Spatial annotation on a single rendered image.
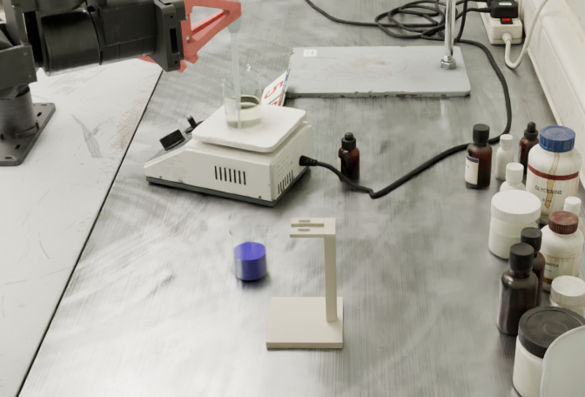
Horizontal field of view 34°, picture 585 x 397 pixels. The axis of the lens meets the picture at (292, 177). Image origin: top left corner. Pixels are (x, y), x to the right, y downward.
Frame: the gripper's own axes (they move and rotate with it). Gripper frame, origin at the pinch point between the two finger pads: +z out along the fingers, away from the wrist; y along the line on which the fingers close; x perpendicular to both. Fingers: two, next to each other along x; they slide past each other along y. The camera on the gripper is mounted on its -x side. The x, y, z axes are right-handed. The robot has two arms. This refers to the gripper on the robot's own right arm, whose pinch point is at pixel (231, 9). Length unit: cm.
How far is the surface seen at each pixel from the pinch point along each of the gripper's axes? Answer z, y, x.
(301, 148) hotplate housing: 16.1, 16.9, 27.6
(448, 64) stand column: 54, 36, 30
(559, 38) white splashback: 62, 19, 22
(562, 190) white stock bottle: 37.5, -10.3, 27.0
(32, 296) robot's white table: -23.4, 8.5, 32.4
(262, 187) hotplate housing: 8.1, 12.6, 29.2
